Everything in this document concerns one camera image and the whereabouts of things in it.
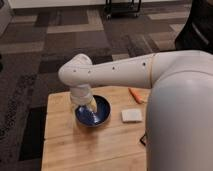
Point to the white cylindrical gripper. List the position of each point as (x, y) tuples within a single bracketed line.
[(82, 95)]

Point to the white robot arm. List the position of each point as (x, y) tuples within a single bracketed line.
[(179, 114)]

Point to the dark blue ceramic bowl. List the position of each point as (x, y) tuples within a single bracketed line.
[(93, 119)]

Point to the white sponge block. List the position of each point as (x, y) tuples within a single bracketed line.
[(131, 115)]

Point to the orange carrot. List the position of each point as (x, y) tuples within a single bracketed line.
[(137, 97)]

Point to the black orange snack packet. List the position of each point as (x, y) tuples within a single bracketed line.
[(143, 139)]

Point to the black wheeled cart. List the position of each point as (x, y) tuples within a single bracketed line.
[(131, 7)]

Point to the black office chair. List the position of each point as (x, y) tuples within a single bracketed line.
[(197, 33)]

